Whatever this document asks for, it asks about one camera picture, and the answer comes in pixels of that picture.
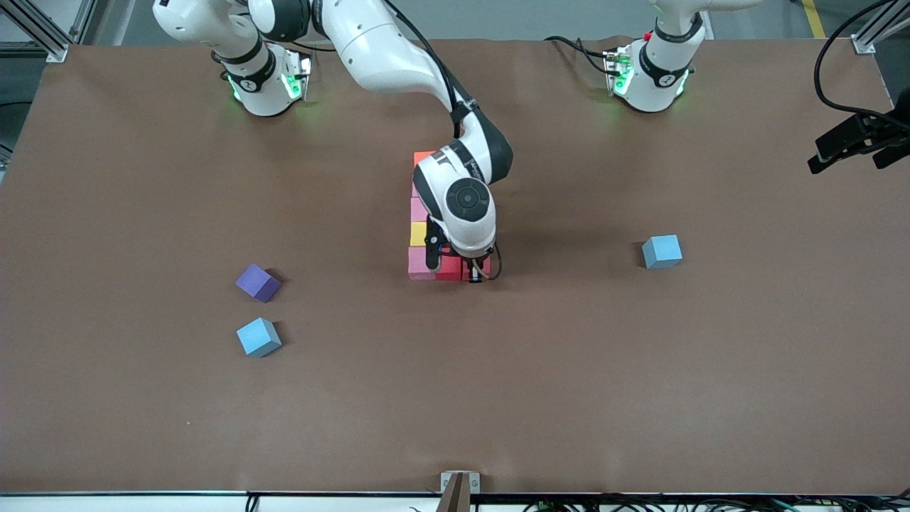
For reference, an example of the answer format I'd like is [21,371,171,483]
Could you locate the brown table cover sheet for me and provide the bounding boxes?
[0,36,910,496]

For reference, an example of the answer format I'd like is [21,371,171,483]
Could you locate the aluminium frame profile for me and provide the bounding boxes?
[852,0,910,55]
[0,0,95,63]

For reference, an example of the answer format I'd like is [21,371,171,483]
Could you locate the white table edge rail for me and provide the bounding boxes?
[0,492,910,512]

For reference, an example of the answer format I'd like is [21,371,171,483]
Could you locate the purple foam block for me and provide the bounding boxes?
[235,263,282,304]

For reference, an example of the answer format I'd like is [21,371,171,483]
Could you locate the grey metal edge bracket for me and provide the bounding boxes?
[440,471,481,494]

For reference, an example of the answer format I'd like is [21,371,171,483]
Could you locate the light blue foam block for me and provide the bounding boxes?
[641,235,684,270]
[236,317,283,358]

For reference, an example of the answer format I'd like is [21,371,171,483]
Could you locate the black left base cable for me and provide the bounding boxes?
[544,34,614,65]

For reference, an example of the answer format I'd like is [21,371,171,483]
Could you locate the yellow floor tape strip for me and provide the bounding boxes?
[802,0,830,40]

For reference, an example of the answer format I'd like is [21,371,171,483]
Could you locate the brown post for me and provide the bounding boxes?
[436,474,472,512]

